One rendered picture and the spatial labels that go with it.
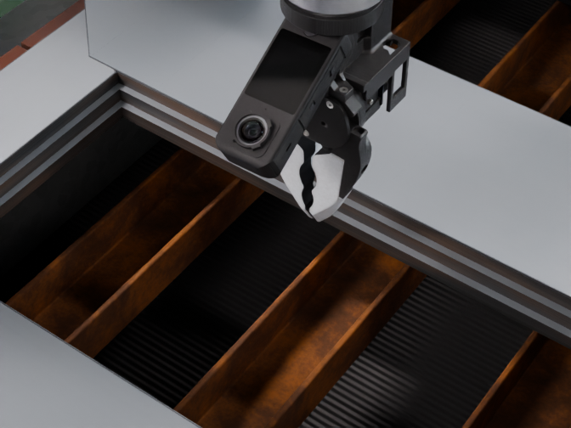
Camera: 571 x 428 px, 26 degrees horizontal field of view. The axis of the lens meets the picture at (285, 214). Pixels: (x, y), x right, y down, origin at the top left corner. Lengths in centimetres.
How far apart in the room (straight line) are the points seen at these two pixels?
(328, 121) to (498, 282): 23
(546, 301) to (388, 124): 23
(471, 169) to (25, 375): 42
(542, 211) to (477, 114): 13
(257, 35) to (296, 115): 40
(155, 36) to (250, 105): 40
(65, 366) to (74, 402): 3
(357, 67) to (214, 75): 31
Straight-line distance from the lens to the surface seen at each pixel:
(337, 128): 87
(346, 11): 81
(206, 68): 118
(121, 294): 116
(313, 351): 116
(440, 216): 104
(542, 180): 109
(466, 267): 103
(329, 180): 92
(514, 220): 105
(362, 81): 86
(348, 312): 119
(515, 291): 102
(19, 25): 154
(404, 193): 106
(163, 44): 121
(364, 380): 131
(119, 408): 92
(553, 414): 115
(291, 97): 82
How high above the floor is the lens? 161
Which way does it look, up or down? 47 degrees down
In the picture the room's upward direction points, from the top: straight up
